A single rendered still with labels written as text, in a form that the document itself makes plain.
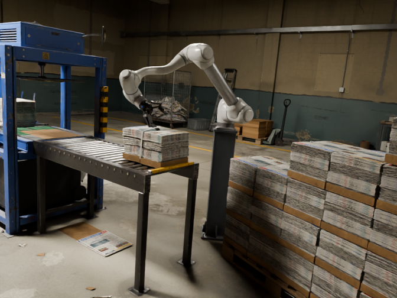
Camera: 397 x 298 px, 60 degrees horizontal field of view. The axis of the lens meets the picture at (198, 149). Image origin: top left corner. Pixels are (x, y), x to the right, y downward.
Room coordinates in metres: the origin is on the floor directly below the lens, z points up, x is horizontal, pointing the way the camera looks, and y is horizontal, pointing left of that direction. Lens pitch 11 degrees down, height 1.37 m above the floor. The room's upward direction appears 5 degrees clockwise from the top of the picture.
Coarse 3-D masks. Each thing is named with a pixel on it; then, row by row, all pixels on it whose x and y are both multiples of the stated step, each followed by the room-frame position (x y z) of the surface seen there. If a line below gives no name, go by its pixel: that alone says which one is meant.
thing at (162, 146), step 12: (156, 132) 2.26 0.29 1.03; (168, 132) 2.29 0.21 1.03; (180, 132) 2.33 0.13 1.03; (156, 144) 2.20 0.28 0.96; (168, 144) 2.22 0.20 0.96; (180, 144) 2.31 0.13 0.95; (144, 156) 2.26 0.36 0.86; (156, 156) 2.20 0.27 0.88; (168, 156) 2.23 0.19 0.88; (180, 156) 2.32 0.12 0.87
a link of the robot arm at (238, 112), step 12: (192, 48) 2.59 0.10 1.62; (204, 48) 2.52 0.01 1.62; (192, 60) 2.64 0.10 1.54; (204, 60) 2.54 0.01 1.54; (216, 72) 2.64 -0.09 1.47; (216, 84) 2.68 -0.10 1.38; (228, 84) 2.73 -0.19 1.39; (228, 96) 2.72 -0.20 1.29; (228, 108) 2.77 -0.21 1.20; (240, 108) 2.74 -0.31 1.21; (240, 120) 2.75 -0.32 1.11
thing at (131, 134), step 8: (128, 128) 2.36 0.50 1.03; (136, 128) 2.37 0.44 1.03; (144, 128) 2.39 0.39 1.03; (160, 128) 2.46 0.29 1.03; (128, 136) 2.36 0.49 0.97; (136, 136) 2.30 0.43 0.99; (128, 144) 2.36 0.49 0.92; (136, 144) 2.30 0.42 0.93; (128, 152) 2.36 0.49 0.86; (136, 152) 2.31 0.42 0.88
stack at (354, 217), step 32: (256, 160) 2.58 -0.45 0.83; (288, 192) 2.11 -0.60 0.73; (320, 192) 1.92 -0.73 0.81; (256, 224) 2.32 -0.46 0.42; (288, 224) 2.07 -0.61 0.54; (352, 224) 1.73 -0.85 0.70; (224, 256) 2.57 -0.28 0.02; (256, 256) 2.28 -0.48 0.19; (288, 256) 2.05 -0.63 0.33; (320, 256) 1.86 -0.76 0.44; (352, 256) 1.71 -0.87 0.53; (288, 288) 2.03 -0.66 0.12; (320, 288) 1.84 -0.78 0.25; (352, 288) 1.68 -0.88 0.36
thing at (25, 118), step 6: (0, 102) 3.45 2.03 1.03; (18, 102) 3.44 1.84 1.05; (24, 102) 3.49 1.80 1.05; (30, 102) 3.54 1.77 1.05; (0, 108) 3.45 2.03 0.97; (18, 108) 3.44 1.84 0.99; (24, 108) 3.49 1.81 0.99; (30, 108) 3.54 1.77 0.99; (0, 114) 3.47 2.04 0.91; (18, 114) 3.45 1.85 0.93; (24, 114) 3.49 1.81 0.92; (30, 114) 3.54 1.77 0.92; (0, 120) 3.46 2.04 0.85; (18, 120) 3.44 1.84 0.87; (24, 120) 3.49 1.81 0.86; (30, 120) 3.54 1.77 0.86; (18, 126) 3.44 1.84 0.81; (24, 126) 3.49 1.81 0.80; (30, 126) 3.54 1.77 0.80
